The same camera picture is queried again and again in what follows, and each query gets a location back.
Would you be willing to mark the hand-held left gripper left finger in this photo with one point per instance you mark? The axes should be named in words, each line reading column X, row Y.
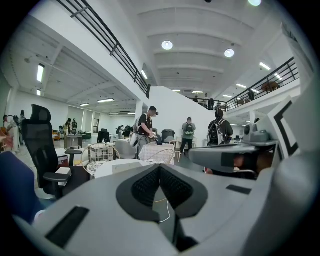
column 95, row 225

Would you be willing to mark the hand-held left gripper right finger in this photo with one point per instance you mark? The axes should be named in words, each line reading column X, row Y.
column 225, row 212

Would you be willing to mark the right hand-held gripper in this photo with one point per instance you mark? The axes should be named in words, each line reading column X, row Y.
column 307, row 125

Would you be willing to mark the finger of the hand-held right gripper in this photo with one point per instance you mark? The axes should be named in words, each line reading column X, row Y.
column 210, row 157

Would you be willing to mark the person's right hand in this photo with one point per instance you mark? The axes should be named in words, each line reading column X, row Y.
column 266, row 162

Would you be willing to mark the round white table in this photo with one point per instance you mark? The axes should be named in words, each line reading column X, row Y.
column 105, row 170

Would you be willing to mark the black metal railing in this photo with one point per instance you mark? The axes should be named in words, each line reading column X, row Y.
column 265, row 85
column 112, row 47

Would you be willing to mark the pink checked tablecloth table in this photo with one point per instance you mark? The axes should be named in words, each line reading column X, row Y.
column 150, row 150

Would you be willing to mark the white rectangular box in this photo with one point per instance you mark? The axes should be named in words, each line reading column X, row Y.
column 62, row 172

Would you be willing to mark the ceiling tube light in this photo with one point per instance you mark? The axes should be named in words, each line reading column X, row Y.
column 105, row 100
column 144, row 74
column 264, row 66
column 40, row 72

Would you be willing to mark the small white side table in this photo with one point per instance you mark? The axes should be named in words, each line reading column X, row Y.
column 61, row 156

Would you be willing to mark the grey plastic chair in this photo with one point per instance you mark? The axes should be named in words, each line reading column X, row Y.
column 125, row 148

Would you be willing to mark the grey metal desk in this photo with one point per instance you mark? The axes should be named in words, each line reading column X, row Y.
column 72, row 141

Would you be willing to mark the blue padded chair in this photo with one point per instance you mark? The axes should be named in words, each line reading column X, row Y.
column 17, row 185

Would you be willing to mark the black fabric office chair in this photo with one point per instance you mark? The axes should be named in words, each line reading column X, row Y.
column 103, row 136

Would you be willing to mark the black mesh office chair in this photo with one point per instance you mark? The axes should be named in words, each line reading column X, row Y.
column 37, row 140

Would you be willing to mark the round ceiling light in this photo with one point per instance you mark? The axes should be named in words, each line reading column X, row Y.
column 254, row 2
column 229, row 53
column 167, row 45

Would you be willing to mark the grey gripper fisheye camera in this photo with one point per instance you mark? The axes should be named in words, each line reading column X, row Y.
column 255, row 132

